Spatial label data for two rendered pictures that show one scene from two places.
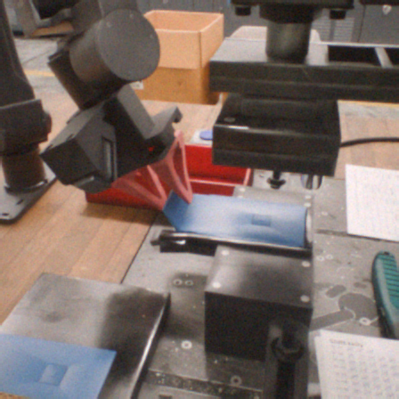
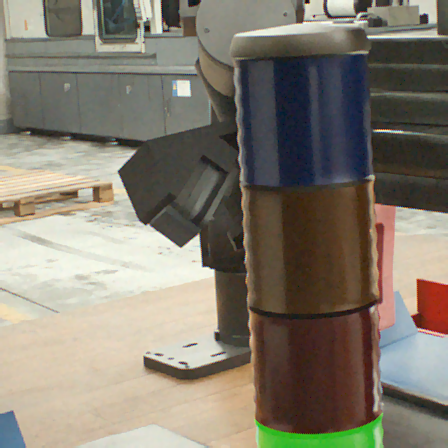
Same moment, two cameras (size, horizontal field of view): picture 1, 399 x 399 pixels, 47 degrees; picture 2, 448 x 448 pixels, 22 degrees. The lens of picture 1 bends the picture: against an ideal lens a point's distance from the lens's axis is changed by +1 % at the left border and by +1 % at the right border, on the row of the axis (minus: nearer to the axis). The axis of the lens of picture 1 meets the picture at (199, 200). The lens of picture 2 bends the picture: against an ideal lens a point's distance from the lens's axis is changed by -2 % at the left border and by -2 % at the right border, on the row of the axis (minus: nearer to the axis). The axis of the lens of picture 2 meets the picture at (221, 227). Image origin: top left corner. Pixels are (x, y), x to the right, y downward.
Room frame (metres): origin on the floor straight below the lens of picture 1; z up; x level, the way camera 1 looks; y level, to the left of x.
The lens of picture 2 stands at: (-0.14, -0.36, 1.21)
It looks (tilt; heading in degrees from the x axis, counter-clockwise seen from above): 11 degrees down; 41
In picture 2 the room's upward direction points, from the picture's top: 4 degrees counter-clockwise
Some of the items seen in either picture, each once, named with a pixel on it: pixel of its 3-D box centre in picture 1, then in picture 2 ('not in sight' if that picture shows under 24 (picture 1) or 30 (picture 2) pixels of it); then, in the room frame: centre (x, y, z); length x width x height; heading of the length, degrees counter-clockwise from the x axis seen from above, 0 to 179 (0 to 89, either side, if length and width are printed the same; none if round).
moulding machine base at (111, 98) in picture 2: not in sight; (193, 87); (7.31, 6.25, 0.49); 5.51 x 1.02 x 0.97; 74
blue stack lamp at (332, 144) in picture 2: not in sight; (303, 115); (0.12, -0.17, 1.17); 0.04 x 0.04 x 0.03
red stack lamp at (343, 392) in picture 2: not in sight; (316, 356); (0.12, -0.17, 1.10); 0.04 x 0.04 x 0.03
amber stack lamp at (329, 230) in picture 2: not in sight; (310, 238); (0.12, -0.17, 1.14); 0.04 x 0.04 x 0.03
